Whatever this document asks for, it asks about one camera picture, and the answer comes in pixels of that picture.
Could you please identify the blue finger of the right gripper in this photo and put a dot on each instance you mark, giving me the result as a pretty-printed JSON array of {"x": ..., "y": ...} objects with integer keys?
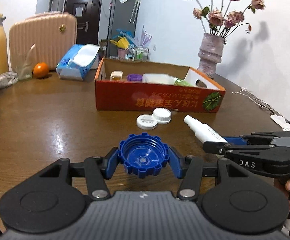
[
  {"x": 215, "y": 147},
  {"x": 240, "y": 140}
]

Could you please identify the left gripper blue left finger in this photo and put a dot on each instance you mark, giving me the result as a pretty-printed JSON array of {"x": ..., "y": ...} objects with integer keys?
[{"x": 110, "y": 162}]

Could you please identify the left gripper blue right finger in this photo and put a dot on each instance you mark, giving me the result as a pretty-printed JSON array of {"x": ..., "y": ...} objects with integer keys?
[{"x": 177, "y": 163}]

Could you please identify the white small spray bottle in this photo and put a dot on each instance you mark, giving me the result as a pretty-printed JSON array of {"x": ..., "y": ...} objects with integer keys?
[{"x": 203, "y": 132}]

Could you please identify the blue bottle cap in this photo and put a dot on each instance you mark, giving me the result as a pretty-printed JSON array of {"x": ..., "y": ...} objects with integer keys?
[{"x": 143, "y": 155}]

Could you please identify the white lid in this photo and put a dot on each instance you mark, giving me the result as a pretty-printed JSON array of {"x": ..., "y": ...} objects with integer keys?
[{"x": 146, "y": 122}]

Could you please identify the white ridged bottle cap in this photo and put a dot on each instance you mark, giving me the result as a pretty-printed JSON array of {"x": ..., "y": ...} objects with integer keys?
[{"x": 162, "y": 115}]

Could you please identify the green spray bottle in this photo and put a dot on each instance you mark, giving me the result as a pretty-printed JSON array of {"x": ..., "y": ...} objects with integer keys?
[{"x": 181, "y": 82}]

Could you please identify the white charger plug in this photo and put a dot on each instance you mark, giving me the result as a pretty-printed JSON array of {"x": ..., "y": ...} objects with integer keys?
[{"x": 116, "y": 75}]

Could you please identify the purple bottle cap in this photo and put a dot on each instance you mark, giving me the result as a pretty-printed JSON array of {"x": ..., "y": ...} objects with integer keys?
[{"x": 134, "y": 77}]

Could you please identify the translucent plastic container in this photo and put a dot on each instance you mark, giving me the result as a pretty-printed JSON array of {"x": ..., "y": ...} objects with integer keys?
[{"x": 163, "y": 79}]

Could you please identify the white tissue paper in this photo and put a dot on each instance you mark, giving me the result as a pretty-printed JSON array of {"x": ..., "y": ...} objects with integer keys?
[{"x": 281, "y": 121}]

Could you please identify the red cardboard box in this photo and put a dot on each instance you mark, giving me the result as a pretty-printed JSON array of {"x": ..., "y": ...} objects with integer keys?
[{"x": 124, "y": 95}]

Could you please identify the pink textured vase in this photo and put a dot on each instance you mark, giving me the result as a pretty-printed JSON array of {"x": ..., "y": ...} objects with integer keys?
[{"x": 210, "y": 54}]

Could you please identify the blue tissue pack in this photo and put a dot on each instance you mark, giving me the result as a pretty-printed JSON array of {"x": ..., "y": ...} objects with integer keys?
[{"x": 78, "y": 61}]

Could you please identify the orange fruit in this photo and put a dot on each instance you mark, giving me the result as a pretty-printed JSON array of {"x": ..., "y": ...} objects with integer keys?
[{"x": 41, "y": 70}]

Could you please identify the dried pink roses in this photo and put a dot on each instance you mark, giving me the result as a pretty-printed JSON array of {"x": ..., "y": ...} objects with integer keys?
[{"x": 220, "y": 21}]

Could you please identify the clear drinking glass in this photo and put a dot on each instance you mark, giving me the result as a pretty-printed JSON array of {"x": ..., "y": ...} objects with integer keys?
[{"x": 24, "y": 66}]

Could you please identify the pink ribbed suitcase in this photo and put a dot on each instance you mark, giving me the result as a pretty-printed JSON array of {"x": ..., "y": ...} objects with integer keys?
[{"x": 45, "y": 37}]

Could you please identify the grey refrigerator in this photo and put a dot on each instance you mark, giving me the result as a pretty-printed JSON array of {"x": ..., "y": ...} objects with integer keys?
[{"x": 122, "y": 17}]

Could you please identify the dark brown door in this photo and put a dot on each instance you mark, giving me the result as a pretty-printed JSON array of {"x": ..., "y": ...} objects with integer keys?
[{"x": 87, "y": 14}]

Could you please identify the wire rack with clutter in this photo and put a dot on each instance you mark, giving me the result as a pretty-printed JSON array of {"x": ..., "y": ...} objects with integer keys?
[{"x": 126, "y": 47}]

